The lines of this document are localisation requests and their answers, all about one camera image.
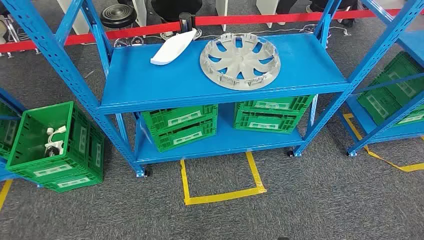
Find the grey plastic wheel hubcap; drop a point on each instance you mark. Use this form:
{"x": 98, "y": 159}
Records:
{"x": 241, "y": 61}

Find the blue metal shelf rack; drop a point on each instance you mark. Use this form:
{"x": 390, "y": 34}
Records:
{"x": 4, "y": 172}
{"x": 198, "y": 82}
{"x": 414, "y": 44}

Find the white plastic cover part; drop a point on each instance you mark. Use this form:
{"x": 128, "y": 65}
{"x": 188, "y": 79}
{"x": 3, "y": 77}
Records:
{"x": 172, "y": 49}

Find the yellow floor tape square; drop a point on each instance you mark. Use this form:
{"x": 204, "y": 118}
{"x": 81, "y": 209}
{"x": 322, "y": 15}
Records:
{"x": 410, "y": 168}
{"x": 225, "y": 197}
{"x": 5, "y": 192}

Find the white desk panel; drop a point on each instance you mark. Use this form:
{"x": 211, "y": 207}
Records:
{"x": 81, "y": 24}
{"x": 266, "y": 6}
{"x": 140, "y": 13}
{"x": 222, "y": 8}

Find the red barrier belt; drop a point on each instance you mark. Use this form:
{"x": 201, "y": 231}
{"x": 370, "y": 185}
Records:
{"x": 265, "y": 18}
{"x": 139, "y": 30}

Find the person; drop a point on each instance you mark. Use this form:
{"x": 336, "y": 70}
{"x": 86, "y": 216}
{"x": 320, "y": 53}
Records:
{"x": 331, "y": 5}
{"x": 175, "y": 10}

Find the black round stool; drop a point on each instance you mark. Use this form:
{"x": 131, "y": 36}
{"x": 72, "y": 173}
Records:
{"x": 117, "y": 15}

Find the green open plastic crate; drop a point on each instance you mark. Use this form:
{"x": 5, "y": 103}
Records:
{"x": 33, "y": 132}

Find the black stanchion post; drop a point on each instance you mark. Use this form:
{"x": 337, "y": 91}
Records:
{"x": 185, "y": 21}

